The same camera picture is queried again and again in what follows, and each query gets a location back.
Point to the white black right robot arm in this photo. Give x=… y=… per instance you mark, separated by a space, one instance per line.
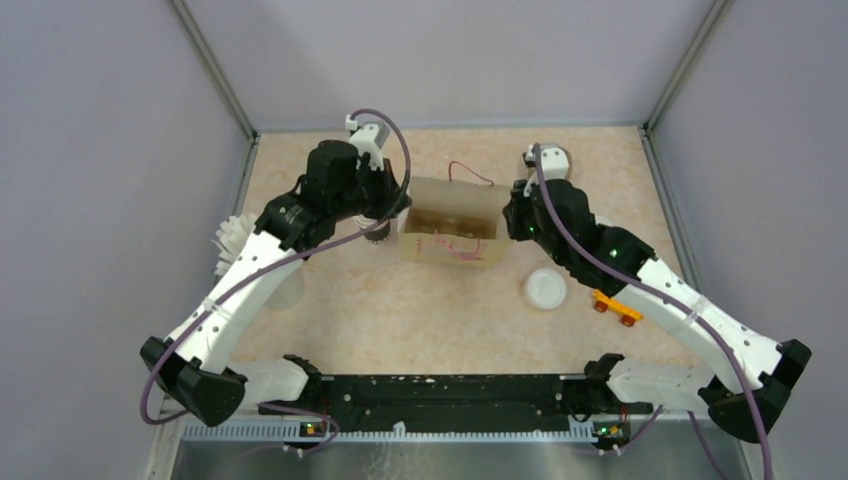
x=745 y=379

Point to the brown pulp cup carrier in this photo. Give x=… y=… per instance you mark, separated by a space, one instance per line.
x=557 y=162

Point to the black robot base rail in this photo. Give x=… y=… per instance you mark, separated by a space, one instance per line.
x=470 y=403

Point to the white straw holder cup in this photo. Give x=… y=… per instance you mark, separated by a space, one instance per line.
x=289 y=293

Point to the stack of translucent lids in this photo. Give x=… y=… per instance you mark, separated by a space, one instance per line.
x=545 y=289

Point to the grey slotted cable duct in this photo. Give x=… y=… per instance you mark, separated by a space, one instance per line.
x=290 y=431

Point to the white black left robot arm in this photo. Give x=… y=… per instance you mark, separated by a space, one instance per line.
x=343 y=179

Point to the cream Cakes paper bag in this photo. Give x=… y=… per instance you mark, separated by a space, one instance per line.
x=463 y=192

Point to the stack of white paper cups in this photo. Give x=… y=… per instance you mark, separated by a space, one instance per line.
x=375 y=232

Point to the yellow toy car red wheels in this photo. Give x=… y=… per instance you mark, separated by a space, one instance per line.
x=627 y=316

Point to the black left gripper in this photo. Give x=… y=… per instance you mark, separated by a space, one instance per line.
x=393 y=198

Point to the bundle of white paper straws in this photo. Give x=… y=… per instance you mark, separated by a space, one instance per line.
x=230 y=239

